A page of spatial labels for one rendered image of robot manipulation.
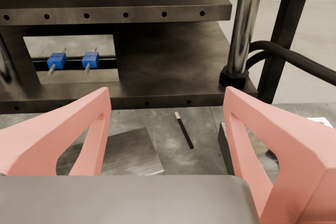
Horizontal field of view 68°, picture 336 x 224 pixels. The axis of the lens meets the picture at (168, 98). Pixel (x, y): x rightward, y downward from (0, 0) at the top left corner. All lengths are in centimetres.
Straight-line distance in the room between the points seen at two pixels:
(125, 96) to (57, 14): 31
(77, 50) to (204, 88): 43
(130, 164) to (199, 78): 51
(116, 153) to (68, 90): 46
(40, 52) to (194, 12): 50
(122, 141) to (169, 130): 20
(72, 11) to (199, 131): 50
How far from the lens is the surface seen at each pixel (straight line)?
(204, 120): 70
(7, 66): 93
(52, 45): 87
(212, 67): 97
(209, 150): 63
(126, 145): 49
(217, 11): 81
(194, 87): 85
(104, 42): 82
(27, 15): 86
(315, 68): 80
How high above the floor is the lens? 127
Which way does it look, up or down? 38 degrees down
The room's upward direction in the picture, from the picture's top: straight up
